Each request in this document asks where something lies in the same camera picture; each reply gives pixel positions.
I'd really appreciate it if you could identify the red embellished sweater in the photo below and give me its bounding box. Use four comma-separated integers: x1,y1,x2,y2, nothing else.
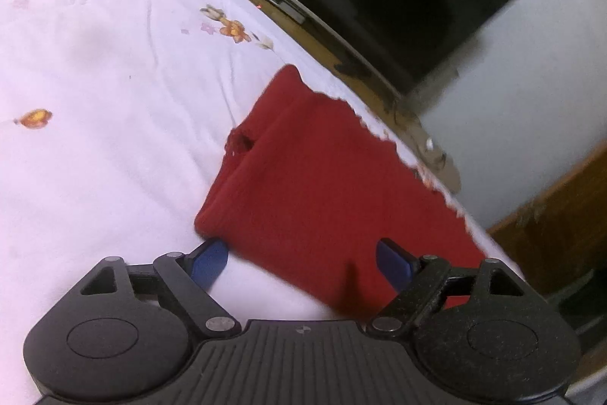
194,64,487,318

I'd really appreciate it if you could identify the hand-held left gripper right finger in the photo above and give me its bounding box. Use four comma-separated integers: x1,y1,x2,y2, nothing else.
366,238,535,334

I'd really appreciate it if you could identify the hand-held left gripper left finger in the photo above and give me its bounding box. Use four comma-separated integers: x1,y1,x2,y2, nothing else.
71,239,241,336

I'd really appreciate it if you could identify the wooden television stand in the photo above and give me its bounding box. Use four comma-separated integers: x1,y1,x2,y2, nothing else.
118,0,463,197

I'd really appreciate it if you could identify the brown wooden door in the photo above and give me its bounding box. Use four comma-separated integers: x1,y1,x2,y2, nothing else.
487,144,607,298

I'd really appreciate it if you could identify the white floral bedsheet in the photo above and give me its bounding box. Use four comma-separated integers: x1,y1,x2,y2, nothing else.
0,0,528,405

